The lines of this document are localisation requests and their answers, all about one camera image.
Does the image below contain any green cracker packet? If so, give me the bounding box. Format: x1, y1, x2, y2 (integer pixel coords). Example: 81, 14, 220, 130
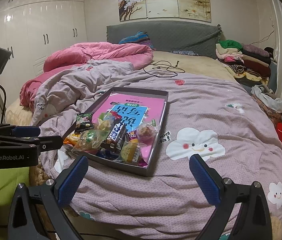
73, 129, 110, 151

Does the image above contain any green pea snack packet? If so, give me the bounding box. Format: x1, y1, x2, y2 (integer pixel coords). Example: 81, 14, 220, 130
74, 113, 94, 134

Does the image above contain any Snickers chocolate bar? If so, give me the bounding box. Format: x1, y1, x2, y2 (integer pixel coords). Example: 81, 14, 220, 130
101, 122, 127, 154

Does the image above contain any clear yellow cake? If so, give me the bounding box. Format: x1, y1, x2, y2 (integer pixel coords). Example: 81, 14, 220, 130
117, 141, 144, 165

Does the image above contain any purple rice roll snack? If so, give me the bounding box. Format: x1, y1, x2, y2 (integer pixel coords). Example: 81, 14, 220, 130
127, 130, 148, 167

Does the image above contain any orange snack packet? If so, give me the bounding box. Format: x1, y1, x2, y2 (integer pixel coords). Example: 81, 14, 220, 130
63, 132, 81, 146

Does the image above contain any blue Oreo packet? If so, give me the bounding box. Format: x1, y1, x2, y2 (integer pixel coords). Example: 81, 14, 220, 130
97, 147, 119, 160

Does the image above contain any green yellow wrapped candy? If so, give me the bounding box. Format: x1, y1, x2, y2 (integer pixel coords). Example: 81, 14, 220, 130
95, 112, 115, 131

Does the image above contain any grey tray with pink book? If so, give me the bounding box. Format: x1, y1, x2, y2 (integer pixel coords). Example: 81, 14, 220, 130
64, 87, 168, 177

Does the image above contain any red candy stick packet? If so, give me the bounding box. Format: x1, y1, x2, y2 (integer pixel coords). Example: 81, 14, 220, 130
110, 111, 122, 120

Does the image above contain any clear bag nut snack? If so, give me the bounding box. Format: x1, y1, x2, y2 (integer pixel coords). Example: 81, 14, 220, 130
136, 123, 158, 143

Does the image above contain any white wardrobe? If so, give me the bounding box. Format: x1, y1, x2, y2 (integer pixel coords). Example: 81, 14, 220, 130
0, 0, 87, 120

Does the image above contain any grey white crumpled garment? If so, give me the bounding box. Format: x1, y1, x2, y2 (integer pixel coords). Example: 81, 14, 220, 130
251, 85, 282, 113

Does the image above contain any pile of folded clothes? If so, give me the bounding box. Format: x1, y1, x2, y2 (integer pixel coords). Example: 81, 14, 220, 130
215, 40, 275, 86

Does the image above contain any pink quilt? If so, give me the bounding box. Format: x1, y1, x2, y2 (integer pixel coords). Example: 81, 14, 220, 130
19, 42, 153, 111

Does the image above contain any blue striped pillow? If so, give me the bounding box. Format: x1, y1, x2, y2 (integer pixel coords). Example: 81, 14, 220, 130
119, 31, 154, 50

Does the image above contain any grey padded headboard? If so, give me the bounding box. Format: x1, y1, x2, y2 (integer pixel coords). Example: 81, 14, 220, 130
106, 21, 222, 59

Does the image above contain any black cable on bed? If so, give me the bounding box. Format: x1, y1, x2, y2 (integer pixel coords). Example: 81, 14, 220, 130
142, 60, 186, 79

